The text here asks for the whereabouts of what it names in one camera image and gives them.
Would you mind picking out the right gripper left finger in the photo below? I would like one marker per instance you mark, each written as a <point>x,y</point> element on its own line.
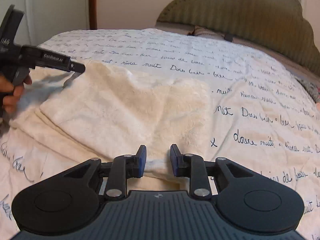
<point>131,166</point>

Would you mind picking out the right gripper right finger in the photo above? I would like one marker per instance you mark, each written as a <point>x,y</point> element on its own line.
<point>183,163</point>

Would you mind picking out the cream fleece pants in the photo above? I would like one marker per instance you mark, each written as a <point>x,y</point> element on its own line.
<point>109,111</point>

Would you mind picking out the person's left hand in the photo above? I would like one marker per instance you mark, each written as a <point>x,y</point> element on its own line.
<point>10,94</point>

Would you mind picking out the white floral wardrobe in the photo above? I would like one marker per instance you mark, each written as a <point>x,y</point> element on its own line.
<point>45,18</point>

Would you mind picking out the white script-print duvet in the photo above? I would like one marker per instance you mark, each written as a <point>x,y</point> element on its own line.
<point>261,116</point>

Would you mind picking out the small black device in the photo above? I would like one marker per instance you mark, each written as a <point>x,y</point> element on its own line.
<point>228,37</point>

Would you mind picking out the olive green headboard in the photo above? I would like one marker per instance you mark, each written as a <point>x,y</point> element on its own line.
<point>278,25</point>

